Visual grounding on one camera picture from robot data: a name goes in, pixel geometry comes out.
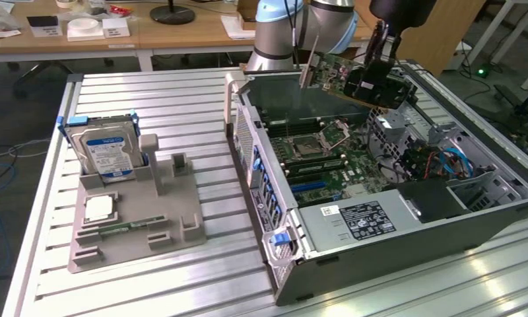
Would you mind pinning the blue case latch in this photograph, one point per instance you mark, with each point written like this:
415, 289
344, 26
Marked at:
277, 239

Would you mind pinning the green graphics card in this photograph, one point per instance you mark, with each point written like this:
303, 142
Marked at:
333, 76

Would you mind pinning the grey parts rack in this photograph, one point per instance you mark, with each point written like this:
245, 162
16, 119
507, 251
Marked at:
132, 244

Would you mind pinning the green motherboard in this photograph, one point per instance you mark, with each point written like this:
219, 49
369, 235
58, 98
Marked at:
356, 171

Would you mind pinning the blue expansion slot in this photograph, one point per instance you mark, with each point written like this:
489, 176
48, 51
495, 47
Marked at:
308, 187

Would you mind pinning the black and white box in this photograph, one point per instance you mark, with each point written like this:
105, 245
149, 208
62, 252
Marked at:
44, 26

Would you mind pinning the hard disk with blue bracket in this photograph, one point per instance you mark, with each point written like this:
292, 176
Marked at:
106, 152

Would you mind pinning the metal socket cover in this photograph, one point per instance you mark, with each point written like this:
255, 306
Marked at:
336, 130

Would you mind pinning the open grey PC case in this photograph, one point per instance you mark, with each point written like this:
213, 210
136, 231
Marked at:
400, 257

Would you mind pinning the white table frame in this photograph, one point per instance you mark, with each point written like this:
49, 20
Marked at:
505, 29

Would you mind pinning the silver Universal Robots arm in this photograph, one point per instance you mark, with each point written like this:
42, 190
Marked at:
285, 29

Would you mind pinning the installed black RAM stick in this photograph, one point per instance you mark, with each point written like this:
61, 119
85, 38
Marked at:
316, 166

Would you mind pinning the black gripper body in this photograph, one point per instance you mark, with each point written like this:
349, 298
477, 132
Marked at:
400, 13

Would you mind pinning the black floor stand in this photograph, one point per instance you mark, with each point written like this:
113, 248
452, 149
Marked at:
523, 109

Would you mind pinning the small white labelled box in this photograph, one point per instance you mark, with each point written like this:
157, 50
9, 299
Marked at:
114, 28

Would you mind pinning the wooden desk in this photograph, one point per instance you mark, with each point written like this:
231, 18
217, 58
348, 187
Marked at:
180, 36

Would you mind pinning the silver CPU chip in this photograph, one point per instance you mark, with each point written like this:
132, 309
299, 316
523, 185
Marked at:
98, 209

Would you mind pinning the white paper card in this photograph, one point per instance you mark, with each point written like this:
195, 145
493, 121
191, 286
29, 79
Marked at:
4, 33

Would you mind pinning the green RAM stick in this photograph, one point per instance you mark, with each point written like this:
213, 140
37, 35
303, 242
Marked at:
132, 225

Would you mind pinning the black round lamp base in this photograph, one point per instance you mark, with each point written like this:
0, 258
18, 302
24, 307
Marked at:
172, 14

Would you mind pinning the CPU socket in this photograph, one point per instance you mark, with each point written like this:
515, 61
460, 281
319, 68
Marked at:
309, 147

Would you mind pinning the grey power supply unit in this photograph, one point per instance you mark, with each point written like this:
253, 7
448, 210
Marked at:
356, 221

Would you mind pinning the stack of white papers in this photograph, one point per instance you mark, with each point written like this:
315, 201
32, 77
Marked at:
237, 28

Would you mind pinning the white tape roll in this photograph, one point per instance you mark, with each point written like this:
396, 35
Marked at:
65, 3

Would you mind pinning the metal disk bay cage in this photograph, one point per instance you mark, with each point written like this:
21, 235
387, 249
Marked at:
391, 125

